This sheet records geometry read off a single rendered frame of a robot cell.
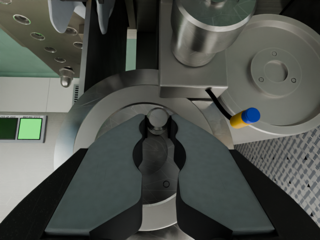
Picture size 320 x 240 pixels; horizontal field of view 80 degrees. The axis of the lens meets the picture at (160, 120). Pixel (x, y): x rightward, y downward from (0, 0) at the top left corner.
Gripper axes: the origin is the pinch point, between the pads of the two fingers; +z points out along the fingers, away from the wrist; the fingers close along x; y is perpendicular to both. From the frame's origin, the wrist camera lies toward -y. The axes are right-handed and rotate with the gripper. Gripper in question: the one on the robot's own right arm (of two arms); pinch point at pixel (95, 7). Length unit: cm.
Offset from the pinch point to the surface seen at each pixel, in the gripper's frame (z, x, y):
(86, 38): -2.0, 0.1, 5.1
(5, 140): 29.4, -29.3, 12.5
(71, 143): -3.0, 0.0, 15.3
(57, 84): 263, -139, -93
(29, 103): 263, -178, -61
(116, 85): -3.0, 3.4, 10.3
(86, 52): -2.0, 0.2, 6.6
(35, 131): 29.3, -22.5, 10.1
